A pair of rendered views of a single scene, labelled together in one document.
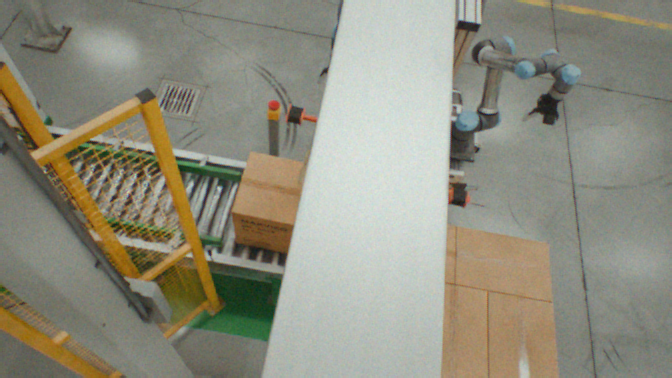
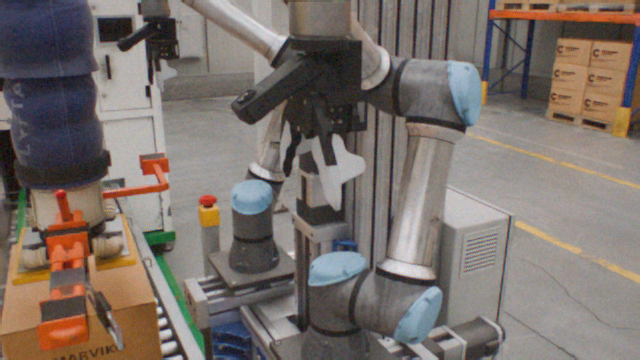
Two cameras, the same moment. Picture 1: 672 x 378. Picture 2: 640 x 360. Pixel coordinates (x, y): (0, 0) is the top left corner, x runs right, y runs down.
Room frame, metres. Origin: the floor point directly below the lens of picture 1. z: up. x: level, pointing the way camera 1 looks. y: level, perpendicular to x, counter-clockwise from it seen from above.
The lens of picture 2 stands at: (1.38, -1.51, 1.77)
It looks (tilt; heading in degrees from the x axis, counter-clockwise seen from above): 19 degrees down; 64
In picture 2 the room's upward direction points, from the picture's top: straight up
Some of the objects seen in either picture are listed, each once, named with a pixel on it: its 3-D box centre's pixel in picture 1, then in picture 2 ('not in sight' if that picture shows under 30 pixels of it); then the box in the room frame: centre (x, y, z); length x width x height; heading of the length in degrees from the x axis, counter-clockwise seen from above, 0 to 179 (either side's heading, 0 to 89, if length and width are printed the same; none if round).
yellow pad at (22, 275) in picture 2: not in sight; (36, 246); (1.28, -0.01, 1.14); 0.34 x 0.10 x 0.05; 87
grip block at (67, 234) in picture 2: not in sight; (68, 240); (1.37, -0.26, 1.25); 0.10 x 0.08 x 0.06; 177
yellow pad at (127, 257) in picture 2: not in sight; (111, 234); (1.47, -0.01, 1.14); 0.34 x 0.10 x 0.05; 87
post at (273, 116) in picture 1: (274, 155); (216, 317); (1.87, 0.44, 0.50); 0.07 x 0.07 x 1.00; 1
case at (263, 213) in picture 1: (293, 208); (85, 323); (1.37, 0.21, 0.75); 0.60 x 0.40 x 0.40; 89
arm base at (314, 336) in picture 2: (458, 137); (336, 335); (1.85, -0.64, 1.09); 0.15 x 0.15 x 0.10
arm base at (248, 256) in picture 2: not in sight; (253, 246); (1.84, -0.15, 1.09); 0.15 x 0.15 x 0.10
